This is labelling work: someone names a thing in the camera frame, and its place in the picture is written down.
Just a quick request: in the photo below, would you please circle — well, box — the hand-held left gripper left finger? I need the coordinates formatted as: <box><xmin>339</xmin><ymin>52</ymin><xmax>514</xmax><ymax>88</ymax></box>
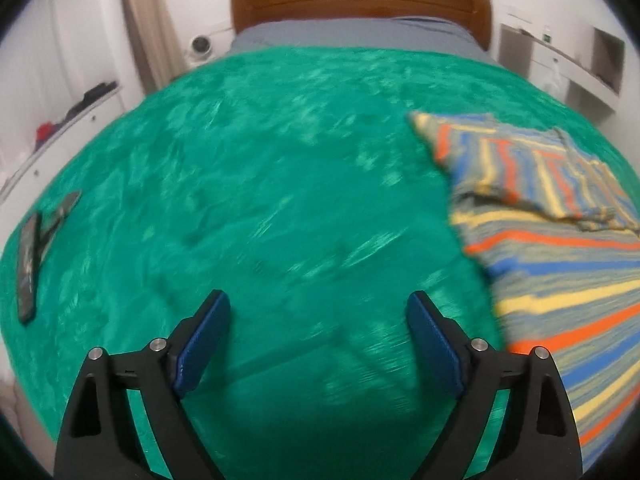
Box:
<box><xmin>52</xmin><ymin>289</ymin><xmax>232</xmax><ymax>480</ymax></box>

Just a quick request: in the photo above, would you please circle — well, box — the white drawer cabinet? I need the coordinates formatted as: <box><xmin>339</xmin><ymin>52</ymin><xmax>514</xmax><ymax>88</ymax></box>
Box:
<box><xmin>0</xmin><ymin>82</ymin><xmax>123</xmax><ymax>201</ymax></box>

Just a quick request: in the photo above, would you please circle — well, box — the pile of black items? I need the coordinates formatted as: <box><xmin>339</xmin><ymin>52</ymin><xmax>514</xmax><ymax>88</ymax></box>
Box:
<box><xmin>65</xmin><ymin>80</ymin><xmax>118</xmax><ymax>121</ymax></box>

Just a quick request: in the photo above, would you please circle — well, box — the beige curtain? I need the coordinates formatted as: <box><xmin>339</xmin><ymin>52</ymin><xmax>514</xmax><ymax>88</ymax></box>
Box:
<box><xmin>118</xmin><ymin>0</ymin><xmax>186</xmax><ymax>95</ymax></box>

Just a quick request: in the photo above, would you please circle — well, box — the white desk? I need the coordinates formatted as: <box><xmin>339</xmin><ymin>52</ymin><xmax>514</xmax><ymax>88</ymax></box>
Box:
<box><xmin>497</xmin><ymin>22</ymin><xmax>621</xmax><ymax>116</ymax></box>

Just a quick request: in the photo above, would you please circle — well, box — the green velvet blanket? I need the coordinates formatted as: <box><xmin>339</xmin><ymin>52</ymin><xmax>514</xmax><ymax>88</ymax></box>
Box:
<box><xmin>0</xmin><ymin>45</ymin><xmax>640</xmax><ymax>476</ymax></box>

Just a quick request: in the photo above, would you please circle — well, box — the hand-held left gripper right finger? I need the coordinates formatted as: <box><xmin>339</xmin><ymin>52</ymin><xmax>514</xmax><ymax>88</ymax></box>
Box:
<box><xmin>406</xmin><ymin>290</ymin><xmax>583</xmax><ymax>480</ymax></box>

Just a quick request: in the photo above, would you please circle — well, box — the white plastic bag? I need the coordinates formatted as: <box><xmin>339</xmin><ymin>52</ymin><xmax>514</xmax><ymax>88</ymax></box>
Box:
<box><xmin>545</xmin><ymin>57</ymin><xmax>568</xmax><ymax>95</ymax></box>

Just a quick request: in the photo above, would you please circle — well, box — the grey bed sheet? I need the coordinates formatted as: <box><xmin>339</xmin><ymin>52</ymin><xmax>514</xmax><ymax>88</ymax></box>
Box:
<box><xmin>227</xmin><ymin>17</ymin><xmax>501</xmax><ymax>66</ymax></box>

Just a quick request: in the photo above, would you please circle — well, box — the white table fan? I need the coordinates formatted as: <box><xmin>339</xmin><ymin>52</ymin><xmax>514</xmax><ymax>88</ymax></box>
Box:
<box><xmin>187</xmin><ymin>34</ymin><xmax>216</xmax><ymax>58</ymax></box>

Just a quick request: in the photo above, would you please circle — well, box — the striped knit sweater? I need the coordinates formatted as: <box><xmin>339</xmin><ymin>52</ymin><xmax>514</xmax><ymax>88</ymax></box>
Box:
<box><xmin>407</xmin><ymin>111</ymin><xmax>640</xmax><ymax>468</ymax></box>

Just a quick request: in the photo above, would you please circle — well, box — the white wardrobe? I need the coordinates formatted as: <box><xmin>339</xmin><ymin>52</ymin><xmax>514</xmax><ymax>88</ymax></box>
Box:
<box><xmin>590</xmin><ymin>7</ymin><xmax>640</xmax><ymax>131</ymax></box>

